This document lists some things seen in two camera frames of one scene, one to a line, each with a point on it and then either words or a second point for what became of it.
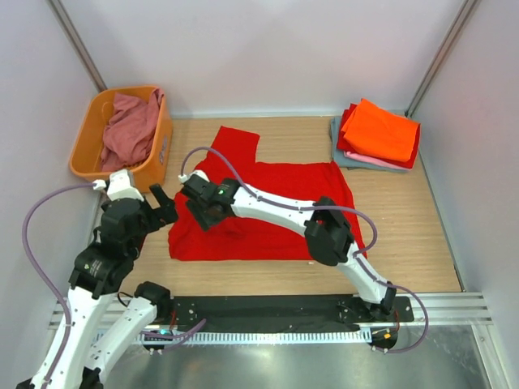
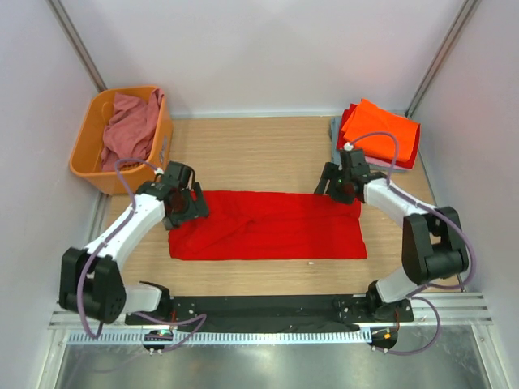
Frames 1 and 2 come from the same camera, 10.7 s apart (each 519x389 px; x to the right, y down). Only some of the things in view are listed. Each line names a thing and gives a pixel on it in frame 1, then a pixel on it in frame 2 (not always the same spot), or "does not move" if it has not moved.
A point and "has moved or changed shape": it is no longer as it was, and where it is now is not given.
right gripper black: (204, 220) to (330, 172)
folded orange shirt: (373, 129) does not move
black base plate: (299, 313) does not move
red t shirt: (254, 237) has moved or changed shape
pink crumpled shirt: (129, 133) does not move
